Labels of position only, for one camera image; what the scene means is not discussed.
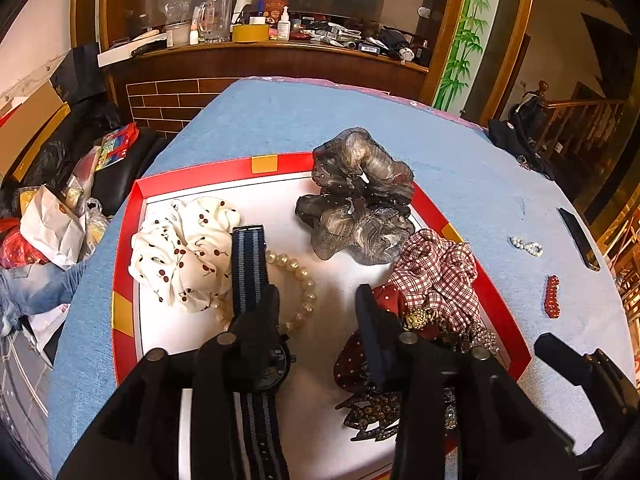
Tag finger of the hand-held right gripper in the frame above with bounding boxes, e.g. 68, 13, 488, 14
533, 332, 593, 388

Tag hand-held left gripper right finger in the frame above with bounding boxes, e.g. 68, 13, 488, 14
356, 284, 581, 480

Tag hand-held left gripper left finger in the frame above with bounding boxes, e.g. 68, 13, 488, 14
57, 284, 292, 480

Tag red polka dot bow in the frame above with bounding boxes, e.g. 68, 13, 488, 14
332, 282, 451, 395

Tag navy striped strap wristwatch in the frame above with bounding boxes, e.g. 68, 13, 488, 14
230, 225, 299, 480

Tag leopard print hair tie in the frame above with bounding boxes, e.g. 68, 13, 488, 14
400, 309, 444, 334

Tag large pearl bracelet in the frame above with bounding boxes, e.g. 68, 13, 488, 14
215, 250, 319, 334

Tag rhinestone hair clip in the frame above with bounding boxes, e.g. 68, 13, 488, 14
457, 324, 499, 357

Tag dark patterned hair claw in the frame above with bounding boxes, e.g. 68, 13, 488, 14
335, 389, 404, 444

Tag red plaid scrunchie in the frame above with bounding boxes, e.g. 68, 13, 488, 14
387, 228, 484, 334

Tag red and white shallow box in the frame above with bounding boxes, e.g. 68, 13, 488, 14
111, 152, 532, 480

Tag red bead hair clip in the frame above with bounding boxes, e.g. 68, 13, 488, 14
542, 274, 562, 320

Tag white cherry print scrunchie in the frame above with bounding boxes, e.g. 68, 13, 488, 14
128, 197, 242, 314

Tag black phone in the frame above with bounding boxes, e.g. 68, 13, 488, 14
557, 207, 601, 272

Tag grey organza scrunchie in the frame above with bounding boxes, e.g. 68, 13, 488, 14
294, 127, 416, 266

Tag blue tablecloth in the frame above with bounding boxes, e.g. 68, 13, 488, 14
47, 77, 637, 477

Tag black sofa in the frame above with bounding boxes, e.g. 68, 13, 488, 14
25, 100, 169, 217

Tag black bag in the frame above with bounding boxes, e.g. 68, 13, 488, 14
487, 117, 556, 181

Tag colourful printed box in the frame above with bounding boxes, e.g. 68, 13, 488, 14
94, 122, 140, 172

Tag white paper bag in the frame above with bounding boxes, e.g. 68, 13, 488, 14
20, 185, 89, 269

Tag wooden staircase railing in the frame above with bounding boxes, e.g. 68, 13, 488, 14
537, 80, 632, 197

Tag blue denim jeans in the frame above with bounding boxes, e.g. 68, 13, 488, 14
0, 259, 87, 337

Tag dark hanging jacket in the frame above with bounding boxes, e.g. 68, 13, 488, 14
509, 91, 549, 142

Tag red plastic bag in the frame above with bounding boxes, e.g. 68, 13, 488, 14
0, 217, 47, 272

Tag yellow tape roll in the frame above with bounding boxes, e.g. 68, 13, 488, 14
231, 22, 271, 44

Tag pile of counter clutter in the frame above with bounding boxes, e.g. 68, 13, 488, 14
290, 14, 432, 67

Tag black folding umbrella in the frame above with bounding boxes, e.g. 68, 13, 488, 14
377, 27, 416, 61

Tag white flat box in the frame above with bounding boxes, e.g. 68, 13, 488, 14
97, 35, 169, 69

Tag glass pitcher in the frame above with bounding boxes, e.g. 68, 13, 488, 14
192, 0, 234, 44

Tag navy paper bag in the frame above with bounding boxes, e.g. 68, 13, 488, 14
52, 44, 109, 107

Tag brown cardboard sheet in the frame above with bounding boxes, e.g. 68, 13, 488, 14
0, 80, 67, 179

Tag bamboo painted panel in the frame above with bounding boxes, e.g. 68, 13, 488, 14
432, 0, 512, 122

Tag small pearl bracelet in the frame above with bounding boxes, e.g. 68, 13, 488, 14
509, 235, 545, 260

